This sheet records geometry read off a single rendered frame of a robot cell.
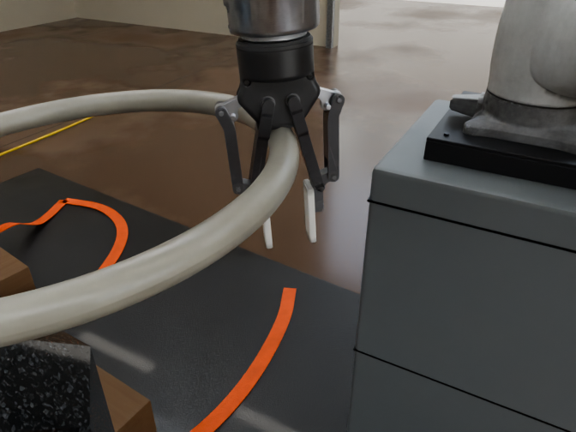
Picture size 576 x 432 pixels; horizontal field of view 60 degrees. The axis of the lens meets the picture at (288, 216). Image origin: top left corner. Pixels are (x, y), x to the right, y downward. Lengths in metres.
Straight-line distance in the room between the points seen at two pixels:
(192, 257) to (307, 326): 1.30
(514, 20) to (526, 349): 0.51
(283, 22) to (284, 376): 1.16
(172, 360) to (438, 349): 0.86
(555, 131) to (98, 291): 0.70
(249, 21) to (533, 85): 0.49
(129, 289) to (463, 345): 0.69
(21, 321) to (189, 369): 1.21
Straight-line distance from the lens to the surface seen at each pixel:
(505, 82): 0.85
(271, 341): 1.57
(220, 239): 0.36
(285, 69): 0.48
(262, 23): 0.46
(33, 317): 0.34
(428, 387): 1.03
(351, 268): 1.89
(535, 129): 0.85
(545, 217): 0.77
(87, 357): 0.81
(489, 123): 0.86
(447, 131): 0.86
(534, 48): 0.82
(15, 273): 1.88
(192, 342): 1.60
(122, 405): 1.33
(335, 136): 0.53
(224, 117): 0.51
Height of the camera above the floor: 1.14
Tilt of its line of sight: 31 degrees down
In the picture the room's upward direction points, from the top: straight up
